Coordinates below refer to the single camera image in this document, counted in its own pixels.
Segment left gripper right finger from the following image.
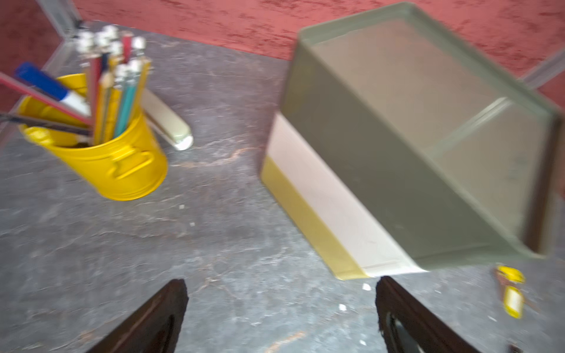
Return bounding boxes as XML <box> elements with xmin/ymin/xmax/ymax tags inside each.
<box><xmin>375</xmin><ymin>276</ymin><xmax>478</xmax><ymax>352</ymax></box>

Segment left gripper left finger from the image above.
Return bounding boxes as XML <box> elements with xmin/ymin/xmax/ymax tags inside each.
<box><xmin>89</xmin><ymin>279</ymin><xmax>189</xmax><ymax>353</ymax></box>

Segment key yellow tag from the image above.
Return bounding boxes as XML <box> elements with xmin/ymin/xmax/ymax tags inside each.
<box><xmin>503</xmin><ymin>285</ymin><xmax>525</xmax><ymax>319</ymax></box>
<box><xmin>495</xmin><ymin>265</ymin><xmax>526</xmax><ymax>284</ymax></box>

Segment yellow pencil cup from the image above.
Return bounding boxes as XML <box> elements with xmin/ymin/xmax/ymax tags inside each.
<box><xmin>16</xmin><ymin>72</ymin><xmax>169</xmax><ymax>202</ymax></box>

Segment pencils in cup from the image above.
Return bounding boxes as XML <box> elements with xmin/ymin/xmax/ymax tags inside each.
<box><xmin>1</xmin><ymin>25</ymin><xmax>150</xmax><ymax>146</ymax></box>

